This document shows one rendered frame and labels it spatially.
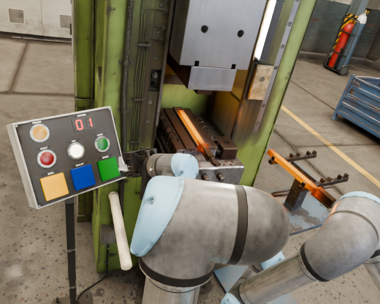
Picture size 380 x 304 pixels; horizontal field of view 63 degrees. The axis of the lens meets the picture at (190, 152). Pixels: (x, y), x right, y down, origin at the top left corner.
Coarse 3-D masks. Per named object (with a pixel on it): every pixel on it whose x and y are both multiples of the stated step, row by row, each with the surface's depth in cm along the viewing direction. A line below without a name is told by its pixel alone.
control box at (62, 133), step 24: (48, 120) 101; (72, 120) 107; (96, 120) 113; (24, 144) 97; (48, 144) 101; (72, 144) 107; (96, 144) 112; (24, 168) 97; (48, 168) 101; (72, 168) 107; (96, 168) 112; (72, 192) 107
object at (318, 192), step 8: (272, 152) 155; (280, 160) 149; (288, 168) 145; (296, 176) 142; (304, 176) 141; (312, 184) 136; (312, 192) 133; (320, 192) 132; (320, 200) 132; (328, 200) 129; (328, 208) 128
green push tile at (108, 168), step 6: (102, 162) 113; (108, 162) 115; (114, 162) 117; (102, 168) 113; (108, 168) 115; (114, 168) 117; (102, 174) 113; (108, 174) 115; (114, 174) 116; (102, 180) 113
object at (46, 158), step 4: (48, 152) 101; (40, 156) 100; (44, 156) 100; (48, 156) 101; (52, 156) 102; (40, 160) 100; (44, 160) 100; (48, 160) 101; (52, 160) 102; (44, 164) 100; (48, 164) 101
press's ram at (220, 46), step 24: (192, 0) 107; (216, 0) 110; (240, 0) 113; (264, 0) 115; (192, 24) 112; (216, 24) 115; (240, 24) 118; (168, 48) 131; (192, 48) 117; (216, 48) 120; (240, 48) 123
